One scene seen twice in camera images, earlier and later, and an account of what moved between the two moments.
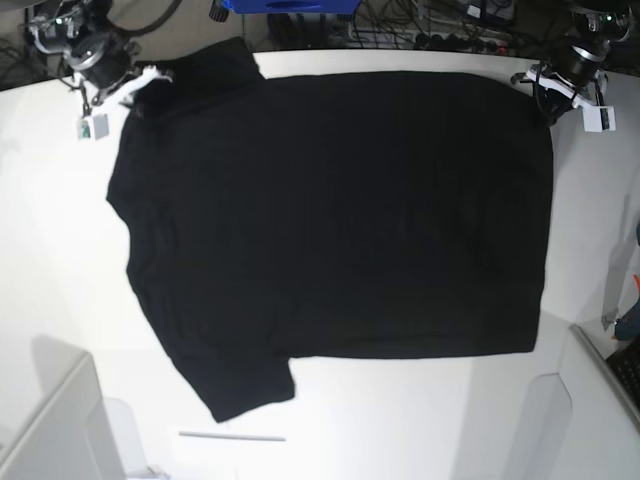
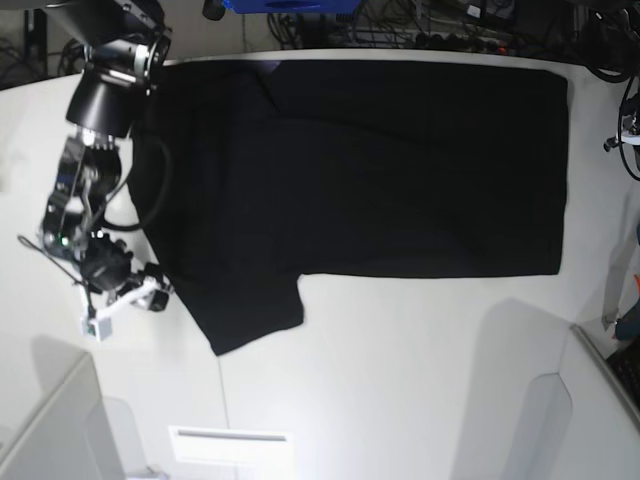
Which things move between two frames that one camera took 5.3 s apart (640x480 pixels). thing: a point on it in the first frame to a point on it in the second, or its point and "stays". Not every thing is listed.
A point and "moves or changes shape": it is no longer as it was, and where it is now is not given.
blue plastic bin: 293,6 stays
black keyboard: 626,365 stays
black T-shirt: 341,216 moves or changes shape
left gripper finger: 149,74 to 154,270
